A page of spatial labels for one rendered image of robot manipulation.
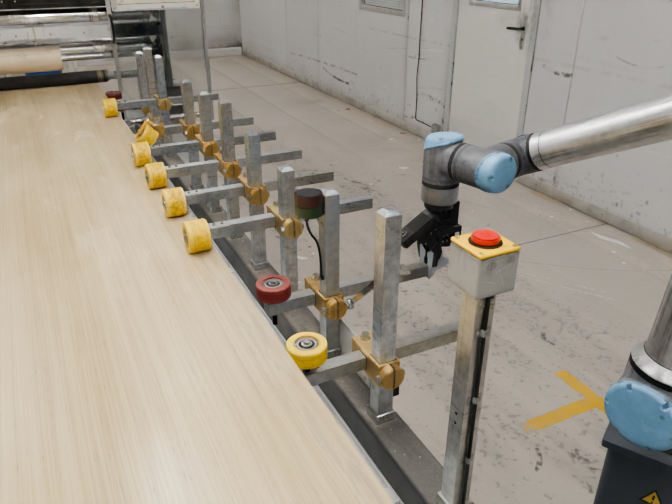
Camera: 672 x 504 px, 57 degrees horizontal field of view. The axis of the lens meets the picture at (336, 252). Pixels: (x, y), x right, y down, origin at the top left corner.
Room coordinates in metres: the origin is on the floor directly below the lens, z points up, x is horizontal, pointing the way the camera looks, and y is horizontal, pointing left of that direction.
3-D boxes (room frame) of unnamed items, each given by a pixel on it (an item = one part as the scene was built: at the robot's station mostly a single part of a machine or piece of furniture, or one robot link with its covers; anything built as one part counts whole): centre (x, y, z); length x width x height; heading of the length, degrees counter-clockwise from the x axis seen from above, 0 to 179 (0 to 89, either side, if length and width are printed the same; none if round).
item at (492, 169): (1.33, -0.34, 1.14); 0.12 x 0.12 x 0.09; 41
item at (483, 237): (0.78, -0.21, 1.22); 0.04 x 0.04 x 0.02
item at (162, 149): (2.18, 0.46, 0.95); 0.50 x 0.04 x 0.04; 116
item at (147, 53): (3.03, 0.89, 0.92); 0.03 x 0.03 x 0.48; 26
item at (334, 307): (1.25, 0.03, 0.85); 0.13 x 0.06 x 0.05; 26
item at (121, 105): (2.85, 0.79, 0.95); 0.50 x 0.04 x 0.04; 116
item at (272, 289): (1.22, 0.14, 0.85); 0.08 x 0.08 x 0.11
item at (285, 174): (1.46, 0.13, 0.86); 0.03 x 0.03 x 0.48; 26
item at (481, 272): (0.78, -0.21, 1.18); 0.07 x 0.07 x 0.08; 26
